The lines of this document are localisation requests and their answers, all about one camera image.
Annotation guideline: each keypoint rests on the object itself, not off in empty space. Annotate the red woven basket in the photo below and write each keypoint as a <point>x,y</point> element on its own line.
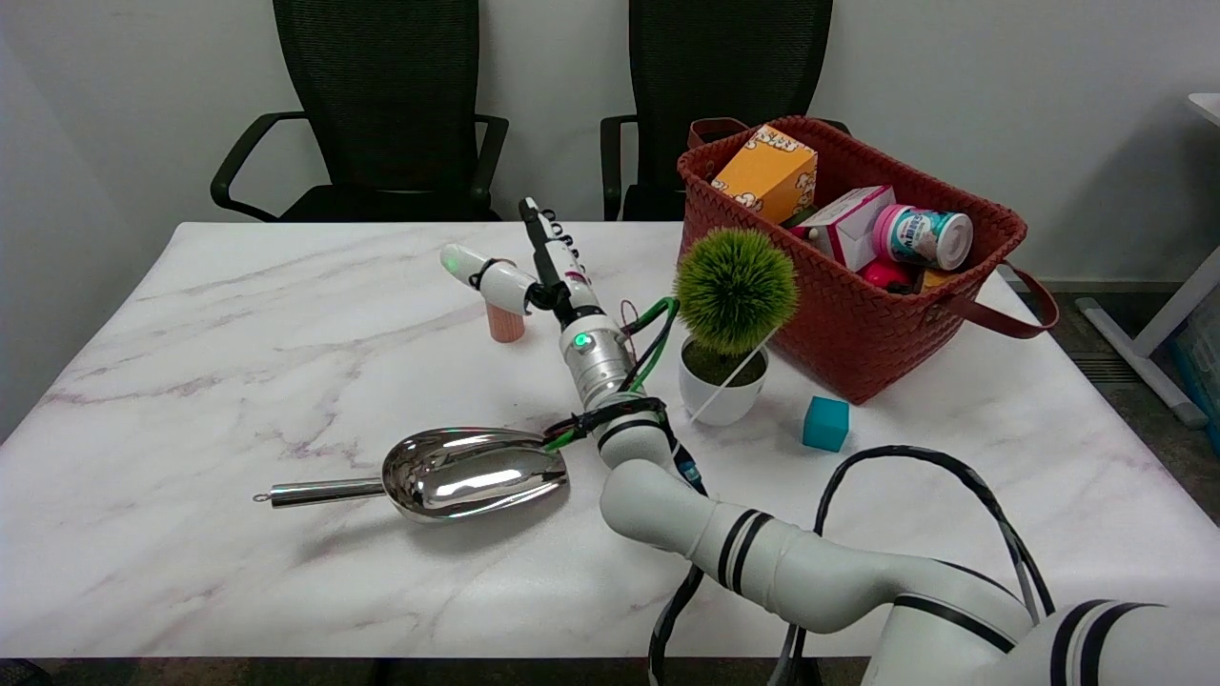
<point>848,333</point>

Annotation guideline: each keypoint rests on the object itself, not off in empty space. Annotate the black mesh office chair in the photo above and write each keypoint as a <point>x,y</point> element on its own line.
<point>381,95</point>
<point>724,67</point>

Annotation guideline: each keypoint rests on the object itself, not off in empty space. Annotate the shiny metal scoop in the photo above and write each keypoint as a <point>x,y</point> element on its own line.
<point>467,472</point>

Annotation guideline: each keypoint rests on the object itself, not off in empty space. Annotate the white desk frame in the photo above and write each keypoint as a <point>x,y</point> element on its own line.
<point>1177,310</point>

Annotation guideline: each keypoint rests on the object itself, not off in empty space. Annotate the white pink carton box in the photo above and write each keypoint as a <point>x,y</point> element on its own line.
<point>848,229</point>

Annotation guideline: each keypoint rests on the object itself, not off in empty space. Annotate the wooden cylinder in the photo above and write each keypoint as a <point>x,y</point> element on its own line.
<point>505,326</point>

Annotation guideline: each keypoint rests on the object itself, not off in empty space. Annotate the orange popcorn box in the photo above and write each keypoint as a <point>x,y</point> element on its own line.
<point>767,176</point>

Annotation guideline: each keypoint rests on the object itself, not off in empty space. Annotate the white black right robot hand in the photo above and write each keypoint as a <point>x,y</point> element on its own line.
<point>570,272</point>

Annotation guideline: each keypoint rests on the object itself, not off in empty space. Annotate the blue storage bin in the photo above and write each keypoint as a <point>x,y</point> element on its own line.
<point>1203,367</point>

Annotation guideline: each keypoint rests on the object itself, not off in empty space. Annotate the green ball plant white pot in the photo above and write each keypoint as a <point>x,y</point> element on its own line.
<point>734,291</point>

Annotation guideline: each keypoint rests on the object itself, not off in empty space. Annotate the teal cube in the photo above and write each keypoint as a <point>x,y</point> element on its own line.
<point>824,425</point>

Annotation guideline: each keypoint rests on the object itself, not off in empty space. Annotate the red ball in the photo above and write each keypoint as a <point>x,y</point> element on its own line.
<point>884,275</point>

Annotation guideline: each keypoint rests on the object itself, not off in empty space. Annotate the small orange item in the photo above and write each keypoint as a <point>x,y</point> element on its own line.
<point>934,280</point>

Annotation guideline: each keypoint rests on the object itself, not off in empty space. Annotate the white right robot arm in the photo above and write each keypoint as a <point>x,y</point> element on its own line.
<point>762,553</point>

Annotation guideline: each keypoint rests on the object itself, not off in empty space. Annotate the pink teal canister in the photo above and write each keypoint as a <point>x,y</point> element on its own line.
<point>925,238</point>

